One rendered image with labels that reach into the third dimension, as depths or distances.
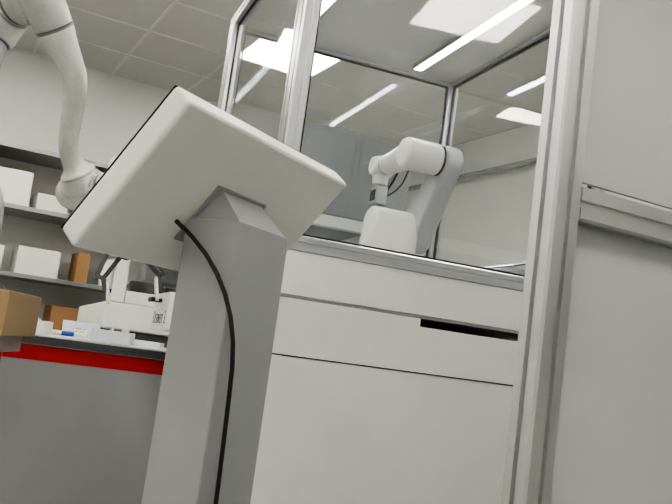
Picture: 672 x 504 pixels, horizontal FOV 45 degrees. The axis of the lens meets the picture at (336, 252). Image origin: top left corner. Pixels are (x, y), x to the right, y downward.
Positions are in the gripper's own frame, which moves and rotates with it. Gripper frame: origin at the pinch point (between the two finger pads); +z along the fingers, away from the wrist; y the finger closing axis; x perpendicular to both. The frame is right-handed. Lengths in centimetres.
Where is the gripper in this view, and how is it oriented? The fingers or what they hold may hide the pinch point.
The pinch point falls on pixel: (132, 298)
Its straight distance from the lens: 238.5
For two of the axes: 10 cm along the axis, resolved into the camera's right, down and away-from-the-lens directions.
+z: 0.6, 10.0, -0.5
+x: -3.5, 0.7, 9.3
